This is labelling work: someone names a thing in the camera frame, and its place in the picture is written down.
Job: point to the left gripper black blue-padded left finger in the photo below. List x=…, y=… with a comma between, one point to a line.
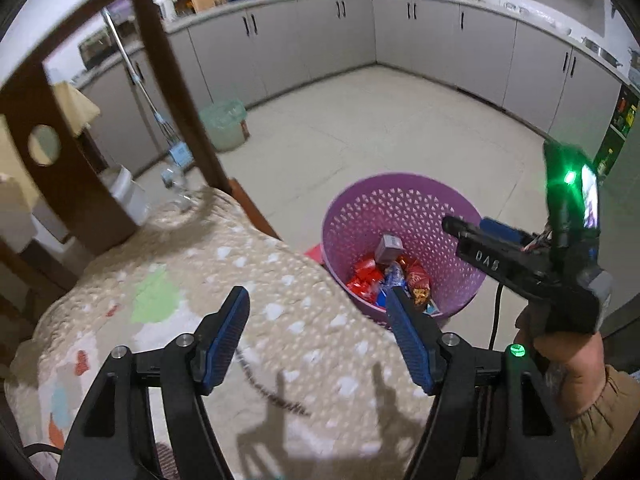
x=112, y=435

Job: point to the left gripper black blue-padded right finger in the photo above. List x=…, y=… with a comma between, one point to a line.
x=492, y=417

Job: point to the red snack packet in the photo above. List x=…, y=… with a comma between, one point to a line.
x=418, y=281

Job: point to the white medicine box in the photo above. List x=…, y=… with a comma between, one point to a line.
x=389, y=248

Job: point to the grey kitchen cabinets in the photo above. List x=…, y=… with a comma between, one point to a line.
x=254, y=50

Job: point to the person's right hand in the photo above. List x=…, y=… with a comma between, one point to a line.
x=581, y=356

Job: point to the purple perforated plastic basket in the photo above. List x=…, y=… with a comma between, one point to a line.
x=411, y=207

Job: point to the blue toothpaste box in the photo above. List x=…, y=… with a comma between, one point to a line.
x=394, y=276

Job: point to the beige heart-pattern quilted cushion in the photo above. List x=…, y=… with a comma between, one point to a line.
x=315, y=391

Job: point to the white plastic bucket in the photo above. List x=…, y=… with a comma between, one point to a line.
x=125, y=190

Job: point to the red plastic stool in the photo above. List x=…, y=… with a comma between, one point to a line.
x=316, y=254

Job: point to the green bin with liner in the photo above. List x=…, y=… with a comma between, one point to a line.
x=225, y=124

